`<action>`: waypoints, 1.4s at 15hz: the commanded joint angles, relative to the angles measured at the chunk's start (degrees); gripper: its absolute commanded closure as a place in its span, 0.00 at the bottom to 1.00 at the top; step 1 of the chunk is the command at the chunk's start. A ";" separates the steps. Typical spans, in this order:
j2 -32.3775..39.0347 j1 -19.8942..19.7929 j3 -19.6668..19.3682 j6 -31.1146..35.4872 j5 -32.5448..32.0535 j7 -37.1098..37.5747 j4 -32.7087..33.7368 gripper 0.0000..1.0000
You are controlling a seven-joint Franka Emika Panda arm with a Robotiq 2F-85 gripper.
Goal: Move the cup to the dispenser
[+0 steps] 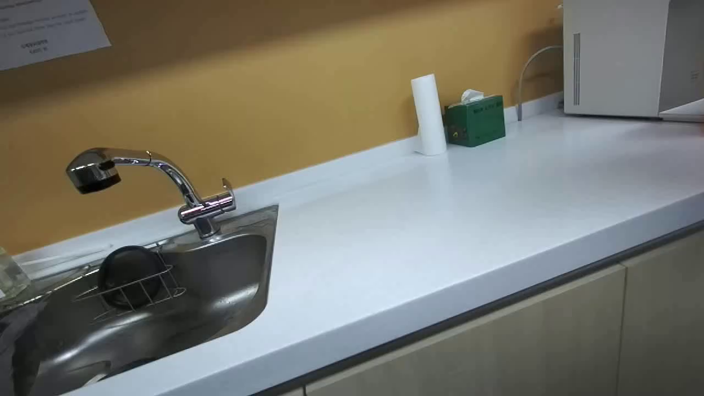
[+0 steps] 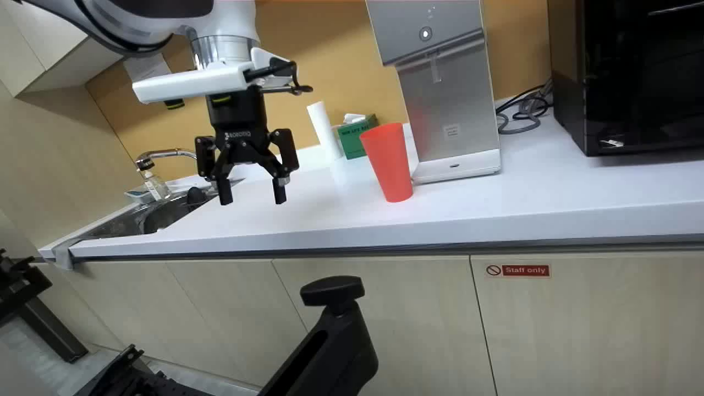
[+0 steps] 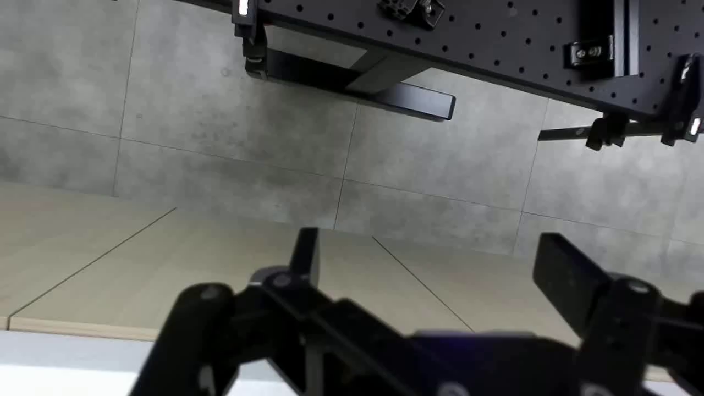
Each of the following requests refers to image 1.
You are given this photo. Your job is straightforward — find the white water dispenser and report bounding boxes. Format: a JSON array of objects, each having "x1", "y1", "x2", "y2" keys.
[{"x1": 560, "y1": 0, "x2": 704, "y2": 126}]

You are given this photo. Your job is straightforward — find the green tissue box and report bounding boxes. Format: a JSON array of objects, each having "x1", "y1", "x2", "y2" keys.
[{"x1": 442, "y1": 93, "x2": 509, "y2": 150}]

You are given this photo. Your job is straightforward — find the stainless steel sink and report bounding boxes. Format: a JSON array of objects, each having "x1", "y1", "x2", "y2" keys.
[{"x1": 0, "y1": 203, "x2": 281, "y2": 396}]

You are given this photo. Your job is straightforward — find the chrome kitchen faucet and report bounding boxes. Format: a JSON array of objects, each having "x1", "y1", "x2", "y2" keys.
[{"x1": 63, "y1": 144, "x2": 238, "y2": 242}]

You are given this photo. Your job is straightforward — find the clear drinking glass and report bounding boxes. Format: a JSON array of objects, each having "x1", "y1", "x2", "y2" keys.
[{"x1": 0, "y1": 245, "x2": 33, "y2": 300}]

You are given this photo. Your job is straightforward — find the grey water hose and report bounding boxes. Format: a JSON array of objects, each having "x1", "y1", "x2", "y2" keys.
[{"x1": 512, "y1": 44, "x2": 565, "y2": 123}]

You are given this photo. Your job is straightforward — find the metal wire sink rack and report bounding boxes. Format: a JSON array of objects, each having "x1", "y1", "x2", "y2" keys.
[{"x1": 76, "y1": 239, "x2": 190, "y2": 314}]

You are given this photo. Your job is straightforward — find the white paper wall notice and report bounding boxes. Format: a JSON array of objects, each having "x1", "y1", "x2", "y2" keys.
[{"x1": 0, "y1": 0, "x2": 113, "y2": 73}]

